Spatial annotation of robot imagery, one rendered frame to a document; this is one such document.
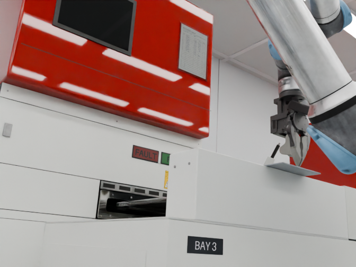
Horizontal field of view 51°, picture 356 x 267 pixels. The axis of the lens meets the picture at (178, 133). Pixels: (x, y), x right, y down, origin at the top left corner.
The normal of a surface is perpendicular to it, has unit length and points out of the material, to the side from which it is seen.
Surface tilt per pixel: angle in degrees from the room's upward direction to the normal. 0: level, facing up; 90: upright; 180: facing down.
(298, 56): 125
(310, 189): 90
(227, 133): 90
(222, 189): 90
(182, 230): 90
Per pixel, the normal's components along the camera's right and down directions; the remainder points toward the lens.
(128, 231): -0.79, -0.22
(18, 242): 0.62, -0.19
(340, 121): -0.46, 0.25
